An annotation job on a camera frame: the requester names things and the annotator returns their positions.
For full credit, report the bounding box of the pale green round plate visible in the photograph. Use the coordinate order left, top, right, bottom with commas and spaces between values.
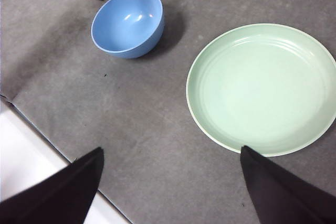
185, 23, 336, 157

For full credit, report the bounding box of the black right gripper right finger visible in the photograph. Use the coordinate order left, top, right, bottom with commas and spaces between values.
240, 145, 336, 224

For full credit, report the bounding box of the blue ribbed bowl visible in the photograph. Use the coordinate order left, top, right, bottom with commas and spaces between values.
90, 0, 165, 60

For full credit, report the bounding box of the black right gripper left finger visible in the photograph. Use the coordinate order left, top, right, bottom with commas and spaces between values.
0, 147, 105, 224

